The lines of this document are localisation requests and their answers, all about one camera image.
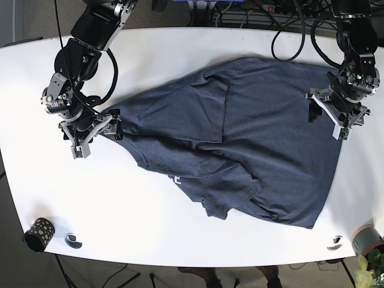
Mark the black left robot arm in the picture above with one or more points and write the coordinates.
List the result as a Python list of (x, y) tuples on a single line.
[(357, 75)]

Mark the right silver table grommet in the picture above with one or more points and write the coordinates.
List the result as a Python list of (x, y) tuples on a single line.
[(335, 243)]

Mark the grey plant pot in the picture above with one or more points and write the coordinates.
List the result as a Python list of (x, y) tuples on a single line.
[(365, 239)]

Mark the navy blue T-shirt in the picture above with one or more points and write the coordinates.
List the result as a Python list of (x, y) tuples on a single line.
[(236, 135)]

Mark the silver table grommet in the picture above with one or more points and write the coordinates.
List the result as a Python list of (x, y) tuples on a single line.
[(335, 243), (71, 241)]

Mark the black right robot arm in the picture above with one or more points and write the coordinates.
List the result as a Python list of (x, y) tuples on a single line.
[(76, 63)]

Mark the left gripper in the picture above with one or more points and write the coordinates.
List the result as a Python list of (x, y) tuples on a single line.
[(342, 113)]

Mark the green potted plant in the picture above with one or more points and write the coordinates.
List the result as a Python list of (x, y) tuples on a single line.
[(370, 271)]

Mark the black dotted cup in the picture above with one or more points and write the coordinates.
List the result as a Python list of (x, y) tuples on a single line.
[(39, 235)]

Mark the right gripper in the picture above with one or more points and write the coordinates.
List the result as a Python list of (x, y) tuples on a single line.
[(82, 131)]

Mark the left silver table grommet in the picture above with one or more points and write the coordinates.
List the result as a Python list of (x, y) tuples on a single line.
[(71, 241)]

